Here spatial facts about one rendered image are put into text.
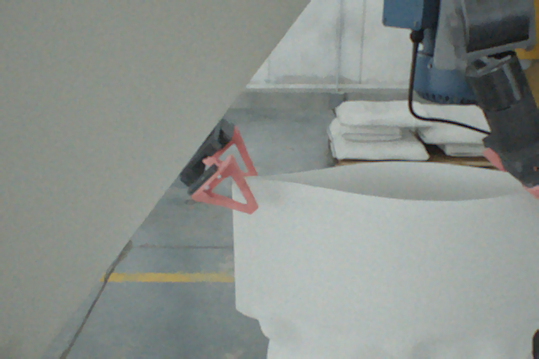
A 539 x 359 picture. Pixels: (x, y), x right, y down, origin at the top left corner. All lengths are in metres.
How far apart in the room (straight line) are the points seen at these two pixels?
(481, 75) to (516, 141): 0.09
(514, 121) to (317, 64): 5.09
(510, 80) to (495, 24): 0.07
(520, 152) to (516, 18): 0.15
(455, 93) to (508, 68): 0.31
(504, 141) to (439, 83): 0.30
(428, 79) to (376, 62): 4.84
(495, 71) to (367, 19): 5.11
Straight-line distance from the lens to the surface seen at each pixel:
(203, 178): 0.59
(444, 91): 0.94
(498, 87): 0.63
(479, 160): 3.84
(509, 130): 0.66
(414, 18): 0.88
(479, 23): 0.61
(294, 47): 5.66
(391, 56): 5.81
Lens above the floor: 1.28
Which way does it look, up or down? 21 degrees down
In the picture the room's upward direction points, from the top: straight up
